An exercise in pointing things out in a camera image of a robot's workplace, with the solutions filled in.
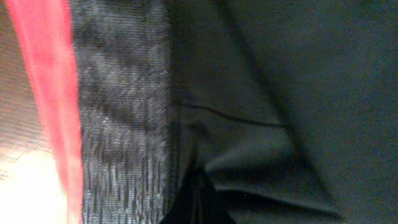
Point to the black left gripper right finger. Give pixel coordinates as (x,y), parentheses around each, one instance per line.
(210,209)

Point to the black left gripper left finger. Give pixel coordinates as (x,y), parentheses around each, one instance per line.
(184,208)

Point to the black leggings red waistband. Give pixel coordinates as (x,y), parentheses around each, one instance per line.
(290,107)

